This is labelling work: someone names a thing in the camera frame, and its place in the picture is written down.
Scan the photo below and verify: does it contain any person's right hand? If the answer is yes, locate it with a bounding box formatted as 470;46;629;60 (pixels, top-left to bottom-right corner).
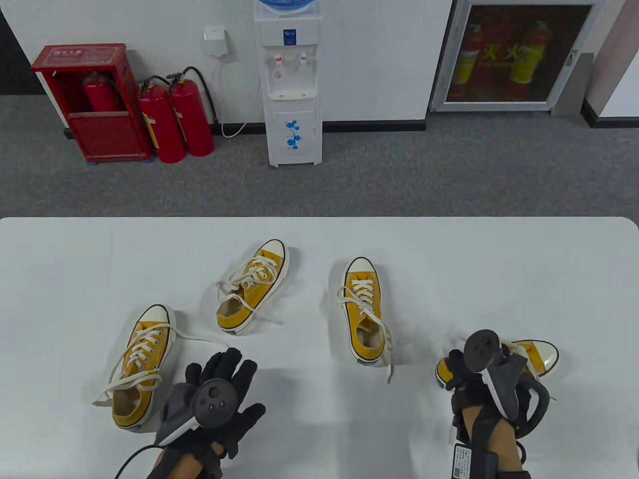
446;344;532;415

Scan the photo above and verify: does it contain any person's left hand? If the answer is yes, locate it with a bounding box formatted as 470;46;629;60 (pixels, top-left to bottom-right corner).
160;348;267;479

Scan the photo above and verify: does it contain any white shoe lace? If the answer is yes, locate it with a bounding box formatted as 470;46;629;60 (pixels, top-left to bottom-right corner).
216;257;285;326
91;323;231;406
337;279;397;384

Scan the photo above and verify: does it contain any person's right forearm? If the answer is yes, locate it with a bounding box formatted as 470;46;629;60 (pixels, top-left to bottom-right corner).
459;407;525;479

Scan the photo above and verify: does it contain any black hand controller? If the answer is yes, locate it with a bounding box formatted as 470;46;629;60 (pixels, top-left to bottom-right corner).
155;379;239;446
463;329;552;440

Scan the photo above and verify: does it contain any white water dispenser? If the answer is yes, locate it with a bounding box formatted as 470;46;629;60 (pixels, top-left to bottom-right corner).
254;7;324;168

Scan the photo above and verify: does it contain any red fire extinguisher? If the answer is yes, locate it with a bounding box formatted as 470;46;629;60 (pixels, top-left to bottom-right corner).
166;66;218;158
82;71;123;113
136;76;187;164

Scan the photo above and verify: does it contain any red extinguisher cabinet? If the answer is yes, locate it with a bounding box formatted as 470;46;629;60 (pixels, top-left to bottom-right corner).
31;43;153;164

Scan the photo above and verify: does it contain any glass fire hydrant cabinet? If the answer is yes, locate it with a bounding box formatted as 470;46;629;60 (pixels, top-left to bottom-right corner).
429;0;607;113

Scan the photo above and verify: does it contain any blue water bottle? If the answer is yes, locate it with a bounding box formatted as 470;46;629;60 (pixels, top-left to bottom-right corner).
257;0;315;14

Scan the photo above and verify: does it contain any black door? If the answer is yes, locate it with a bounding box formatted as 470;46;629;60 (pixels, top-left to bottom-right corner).
0;9;45;96

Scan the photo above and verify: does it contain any black cable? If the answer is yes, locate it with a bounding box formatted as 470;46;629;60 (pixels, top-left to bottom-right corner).
115;444;165;479

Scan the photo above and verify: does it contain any white power cable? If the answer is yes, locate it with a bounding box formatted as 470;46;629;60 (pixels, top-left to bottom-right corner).
214;55;263;139

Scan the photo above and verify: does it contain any white wall box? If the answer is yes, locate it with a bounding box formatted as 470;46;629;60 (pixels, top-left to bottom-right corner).
203;27;231;57

